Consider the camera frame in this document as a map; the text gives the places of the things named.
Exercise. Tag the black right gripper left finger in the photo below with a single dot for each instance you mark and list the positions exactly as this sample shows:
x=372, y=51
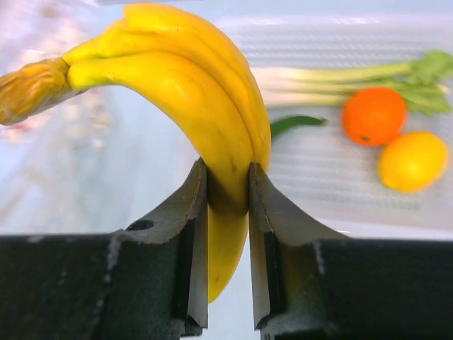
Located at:
x=148, y=281

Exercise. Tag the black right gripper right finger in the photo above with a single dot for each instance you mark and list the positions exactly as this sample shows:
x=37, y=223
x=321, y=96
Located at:
x=312, y=282

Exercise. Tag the orange fruit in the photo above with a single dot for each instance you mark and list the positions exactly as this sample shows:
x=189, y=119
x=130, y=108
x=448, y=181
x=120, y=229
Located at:
x=374, y=116

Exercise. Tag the yellow banana bunch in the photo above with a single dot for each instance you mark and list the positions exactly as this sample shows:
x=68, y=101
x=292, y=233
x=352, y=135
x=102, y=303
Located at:
x=192, y=72

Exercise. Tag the white perforated plastic basket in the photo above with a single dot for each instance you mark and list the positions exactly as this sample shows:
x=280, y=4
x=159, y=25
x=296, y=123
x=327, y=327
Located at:
x=329, y=177

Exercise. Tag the yellow lemon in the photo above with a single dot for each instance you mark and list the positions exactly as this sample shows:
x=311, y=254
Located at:
x=413, y=162

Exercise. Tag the green chili pepper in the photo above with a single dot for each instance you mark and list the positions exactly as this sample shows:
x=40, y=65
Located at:
x=282, y=125

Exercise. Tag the green onion stalk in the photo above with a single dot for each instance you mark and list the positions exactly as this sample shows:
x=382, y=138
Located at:
x=421, y=83

